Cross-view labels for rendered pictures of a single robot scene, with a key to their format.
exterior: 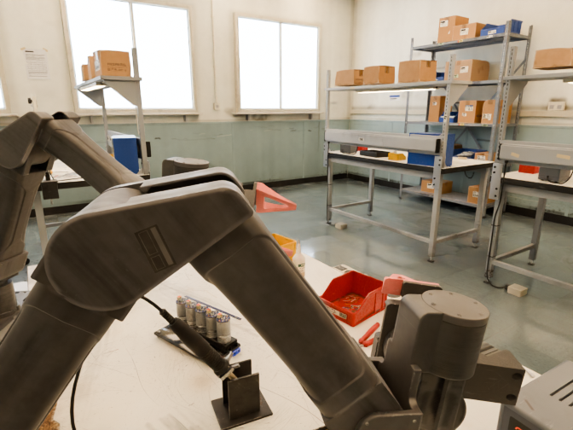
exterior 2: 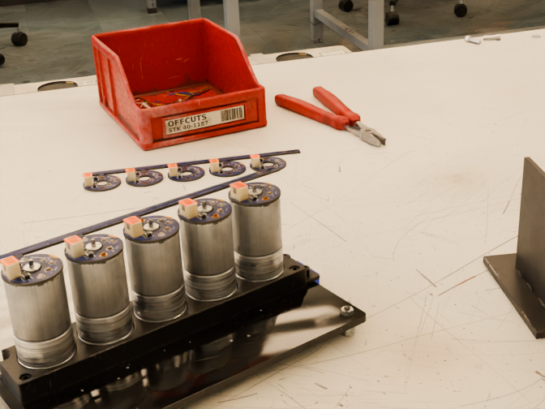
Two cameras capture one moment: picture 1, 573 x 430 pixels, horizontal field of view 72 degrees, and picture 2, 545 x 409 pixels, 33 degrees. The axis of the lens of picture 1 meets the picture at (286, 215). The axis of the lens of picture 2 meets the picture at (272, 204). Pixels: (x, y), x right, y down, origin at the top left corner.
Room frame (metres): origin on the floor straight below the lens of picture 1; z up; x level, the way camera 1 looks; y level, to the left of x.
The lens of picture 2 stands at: (0.49, 0.49, 0.99)
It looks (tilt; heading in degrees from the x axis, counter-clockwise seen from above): 25 degrees down; 288
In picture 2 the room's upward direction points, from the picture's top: 3 degrees counter-clockwise
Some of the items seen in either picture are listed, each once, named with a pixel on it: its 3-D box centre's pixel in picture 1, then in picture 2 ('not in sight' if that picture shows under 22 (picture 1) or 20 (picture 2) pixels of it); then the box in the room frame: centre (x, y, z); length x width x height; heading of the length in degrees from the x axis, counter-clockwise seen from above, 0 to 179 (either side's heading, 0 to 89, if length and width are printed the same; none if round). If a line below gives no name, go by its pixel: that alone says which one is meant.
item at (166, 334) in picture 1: (196, 340); (182, 352); (0.64, 0.17, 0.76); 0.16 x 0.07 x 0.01; 53
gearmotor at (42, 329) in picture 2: (182, 311); (40, 319); (0.69, 0.20, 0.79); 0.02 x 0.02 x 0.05
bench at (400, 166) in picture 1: (400, 154); not in sight; (3.61, -1.05, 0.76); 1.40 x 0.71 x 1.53; 33
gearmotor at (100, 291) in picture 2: (193, 316); (100, 296); (0.67, 0.18, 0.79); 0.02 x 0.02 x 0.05
